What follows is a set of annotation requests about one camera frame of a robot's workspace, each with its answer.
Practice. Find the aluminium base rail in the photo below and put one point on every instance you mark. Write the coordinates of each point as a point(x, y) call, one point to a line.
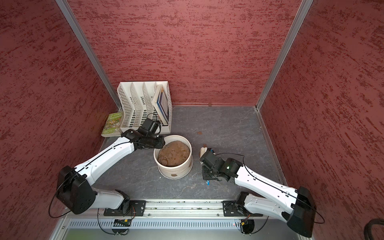
point(205, 208)

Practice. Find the green paperback book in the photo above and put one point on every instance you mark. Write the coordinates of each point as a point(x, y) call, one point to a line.
point(113, 124)

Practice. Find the aluminium corner post right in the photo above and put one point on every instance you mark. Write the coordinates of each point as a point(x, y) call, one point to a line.
point(289, 40)

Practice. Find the book in organizer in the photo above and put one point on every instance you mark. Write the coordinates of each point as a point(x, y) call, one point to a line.
point(161, 104)

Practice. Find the white ceramic pot with mud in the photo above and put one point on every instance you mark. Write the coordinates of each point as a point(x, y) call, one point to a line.
point(175, 159)

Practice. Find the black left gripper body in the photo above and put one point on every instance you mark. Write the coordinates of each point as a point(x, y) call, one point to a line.
point(154, 142)

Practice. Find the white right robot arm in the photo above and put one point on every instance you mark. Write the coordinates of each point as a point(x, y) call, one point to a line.
point(301, 221)

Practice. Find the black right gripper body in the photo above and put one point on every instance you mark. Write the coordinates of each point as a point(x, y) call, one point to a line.
point(209, 174)

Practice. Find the white plastic file organizer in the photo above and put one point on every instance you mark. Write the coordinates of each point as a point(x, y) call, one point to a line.
point(136, 100)

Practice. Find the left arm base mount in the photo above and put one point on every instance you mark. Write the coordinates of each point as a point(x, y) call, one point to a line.
point(132, 208)

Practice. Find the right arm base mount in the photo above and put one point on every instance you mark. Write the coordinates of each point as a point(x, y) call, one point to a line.
point(230, 209)

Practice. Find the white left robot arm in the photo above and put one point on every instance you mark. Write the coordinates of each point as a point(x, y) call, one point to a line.
point(75, 185)

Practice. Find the aluminium corner post left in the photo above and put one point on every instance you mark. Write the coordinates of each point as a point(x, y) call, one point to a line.
point(79, 33)

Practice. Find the aluminium corner post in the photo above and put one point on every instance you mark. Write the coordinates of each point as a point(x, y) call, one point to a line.
point(79, 33)
point(289, 40)

